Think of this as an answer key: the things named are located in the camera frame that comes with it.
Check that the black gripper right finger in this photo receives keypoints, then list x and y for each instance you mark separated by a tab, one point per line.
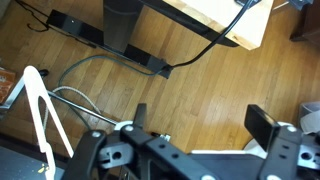
280	150

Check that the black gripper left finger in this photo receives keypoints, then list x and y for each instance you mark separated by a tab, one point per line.
110	156

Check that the black rack base board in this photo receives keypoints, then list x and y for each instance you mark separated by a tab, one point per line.
20	163

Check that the white plastic coat hanger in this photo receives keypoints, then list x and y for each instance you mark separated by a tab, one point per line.
33	83

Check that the white lined waste bin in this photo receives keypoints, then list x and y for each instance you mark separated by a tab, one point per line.
311	116

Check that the orange cardboard box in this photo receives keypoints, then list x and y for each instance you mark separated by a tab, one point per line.
6	83

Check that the dark wooden cabinet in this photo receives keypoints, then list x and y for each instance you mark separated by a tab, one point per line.
308	23

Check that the wooden top black frame desk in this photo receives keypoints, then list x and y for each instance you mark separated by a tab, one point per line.
120	23

